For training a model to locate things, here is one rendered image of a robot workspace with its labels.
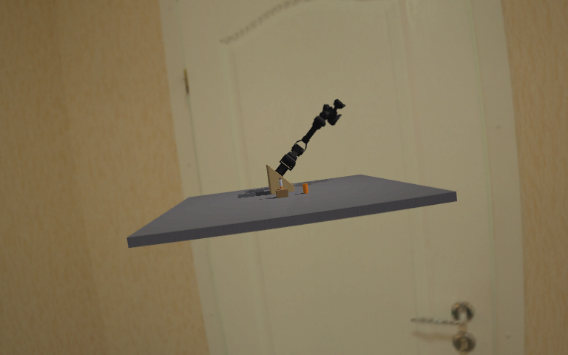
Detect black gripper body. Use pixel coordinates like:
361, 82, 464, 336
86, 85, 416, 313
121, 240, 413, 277
327, 99, 342, 125

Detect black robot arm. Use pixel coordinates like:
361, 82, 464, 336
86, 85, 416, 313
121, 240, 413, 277
275, 104, 332, 176

